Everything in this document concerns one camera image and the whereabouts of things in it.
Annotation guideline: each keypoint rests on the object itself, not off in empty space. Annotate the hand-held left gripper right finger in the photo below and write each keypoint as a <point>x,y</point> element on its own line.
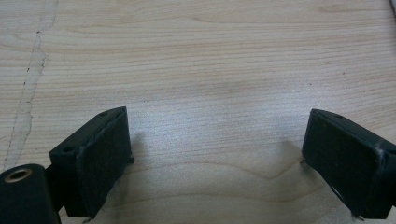
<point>345,161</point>

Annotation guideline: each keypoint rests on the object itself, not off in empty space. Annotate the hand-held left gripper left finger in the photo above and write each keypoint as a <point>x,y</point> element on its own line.
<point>96,161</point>

